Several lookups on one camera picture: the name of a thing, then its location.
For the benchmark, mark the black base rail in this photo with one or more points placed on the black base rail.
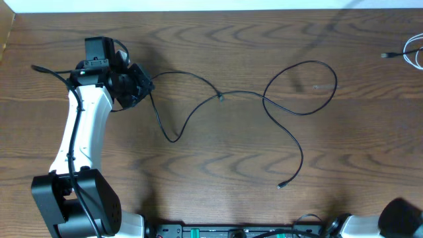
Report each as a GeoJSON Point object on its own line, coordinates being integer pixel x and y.
{"type": "Point", "coordinates": [215, 231]}

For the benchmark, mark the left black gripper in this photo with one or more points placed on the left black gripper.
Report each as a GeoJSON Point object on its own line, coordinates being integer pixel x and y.
{"type": "Point", "coordinates": [145, 85]}

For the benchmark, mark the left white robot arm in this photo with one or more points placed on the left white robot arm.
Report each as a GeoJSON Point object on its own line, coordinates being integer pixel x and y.
{"type": "Point", "coordinates": [74, 198]}

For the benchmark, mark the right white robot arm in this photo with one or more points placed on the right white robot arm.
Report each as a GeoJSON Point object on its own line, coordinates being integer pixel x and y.
{"type": "Point", "coordinates": [399, 219]}

